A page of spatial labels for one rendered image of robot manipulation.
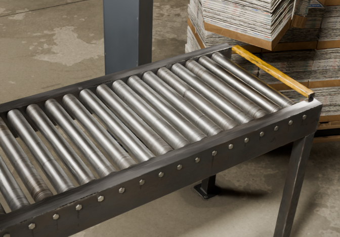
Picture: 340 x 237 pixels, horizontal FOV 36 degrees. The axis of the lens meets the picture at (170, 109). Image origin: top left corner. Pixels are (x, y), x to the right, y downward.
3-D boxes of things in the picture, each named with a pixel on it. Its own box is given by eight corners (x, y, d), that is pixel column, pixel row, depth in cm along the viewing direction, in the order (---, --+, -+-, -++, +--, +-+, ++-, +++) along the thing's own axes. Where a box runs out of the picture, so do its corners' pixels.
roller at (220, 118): (164, 63, 200) (153, 69, 199) (243, 124, 168) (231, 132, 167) (166, 73, 204) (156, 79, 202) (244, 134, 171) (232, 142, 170)
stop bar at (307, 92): (237, 48, 215) (238, 43, 214) (315, 96, 185) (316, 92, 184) (230, 49, 213) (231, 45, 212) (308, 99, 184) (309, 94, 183)
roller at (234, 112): (166, 70, 203) (174, 74, 206) (245, 131, 171) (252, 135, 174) (173, 59, 202) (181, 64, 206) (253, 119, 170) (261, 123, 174)
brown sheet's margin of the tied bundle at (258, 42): (225, 6, 207) (224, -3, 204) (292, 25, 193) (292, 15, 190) (204, 30, 200) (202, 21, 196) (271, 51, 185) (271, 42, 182)
